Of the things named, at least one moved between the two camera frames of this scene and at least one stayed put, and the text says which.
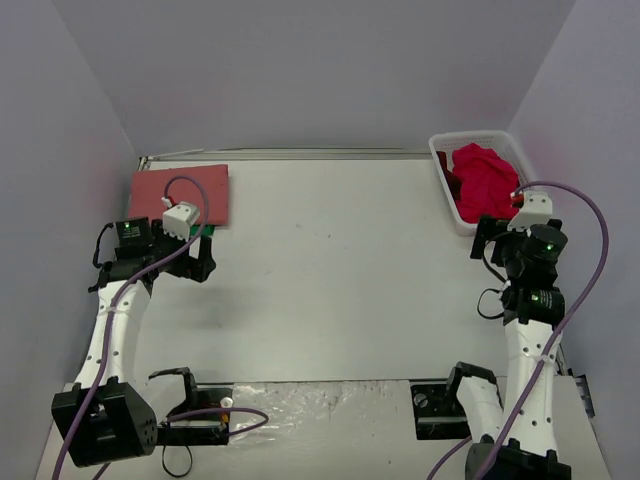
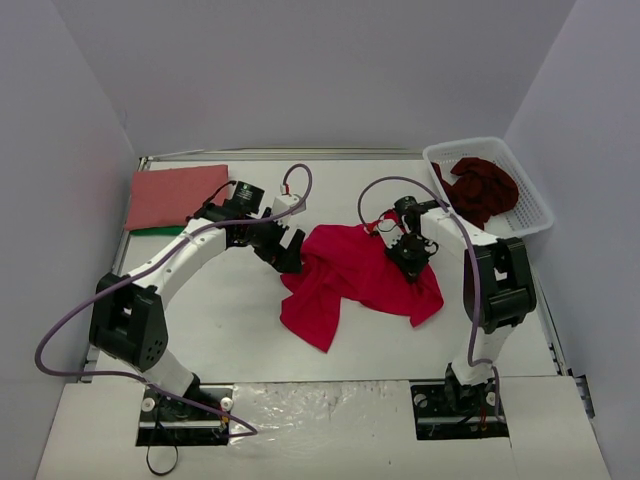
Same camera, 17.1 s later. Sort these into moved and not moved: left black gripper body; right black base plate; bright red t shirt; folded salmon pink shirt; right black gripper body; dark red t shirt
Moved: right black gripper body; left black gripper body; bright red t shirt; dark red t shirt
Not moved: right black base plate; folded salmon pink shirt
